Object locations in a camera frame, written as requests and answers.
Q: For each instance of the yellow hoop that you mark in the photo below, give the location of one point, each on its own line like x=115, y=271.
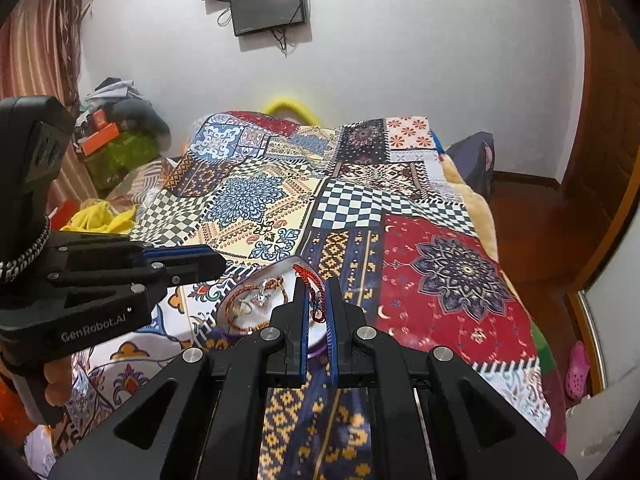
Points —
x=287, y=105

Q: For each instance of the dark blue bag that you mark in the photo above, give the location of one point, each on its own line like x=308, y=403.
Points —
x=470, y=160

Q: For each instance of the red cloth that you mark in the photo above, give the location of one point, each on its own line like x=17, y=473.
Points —
x=62, y=215

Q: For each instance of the pink clog shoe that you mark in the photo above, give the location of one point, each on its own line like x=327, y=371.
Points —
x=577, y=370

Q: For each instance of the person's left hand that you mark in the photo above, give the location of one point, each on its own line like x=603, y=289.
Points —
x=57, y=382

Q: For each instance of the pile of clothes on rack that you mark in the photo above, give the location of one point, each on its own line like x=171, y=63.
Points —
x=135, y=112

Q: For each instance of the red box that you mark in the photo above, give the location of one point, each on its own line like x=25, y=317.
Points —
x=100, y=119

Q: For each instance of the orange box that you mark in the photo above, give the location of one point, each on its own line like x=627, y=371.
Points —
x=100, y=141

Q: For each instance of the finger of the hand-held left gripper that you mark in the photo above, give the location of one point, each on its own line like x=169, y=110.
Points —
x=150, y=280
x=185, y=258

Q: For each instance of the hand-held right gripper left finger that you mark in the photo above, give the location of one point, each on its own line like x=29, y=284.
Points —
x=301, y=332

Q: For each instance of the striped brown blanket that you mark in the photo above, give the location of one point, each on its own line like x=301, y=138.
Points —
x=145, y=180

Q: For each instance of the green patterned cloth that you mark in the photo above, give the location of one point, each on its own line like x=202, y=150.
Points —
x=125, y=157

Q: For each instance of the brown striped curtain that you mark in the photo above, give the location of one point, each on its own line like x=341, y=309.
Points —
x=35, y=50

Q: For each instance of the patchwork printed blanket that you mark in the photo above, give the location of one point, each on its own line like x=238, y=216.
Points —
x=440, y=270

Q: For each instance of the heart-shaped purple tin box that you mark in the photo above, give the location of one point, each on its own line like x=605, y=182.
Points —
x=252, y=321

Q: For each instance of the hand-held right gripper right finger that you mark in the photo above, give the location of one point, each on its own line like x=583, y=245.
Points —
x=332, y=342

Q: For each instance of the yellow cloth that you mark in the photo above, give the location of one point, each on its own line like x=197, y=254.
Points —
x=100, y=217

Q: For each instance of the small black wall monitor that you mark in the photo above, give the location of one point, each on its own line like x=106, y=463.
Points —
x=267, y=7

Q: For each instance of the brown wooden door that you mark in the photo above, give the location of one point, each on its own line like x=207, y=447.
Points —
x=610, y=60

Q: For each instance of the beige fleece blanket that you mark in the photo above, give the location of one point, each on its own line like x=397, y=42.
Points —
x=482, y=220

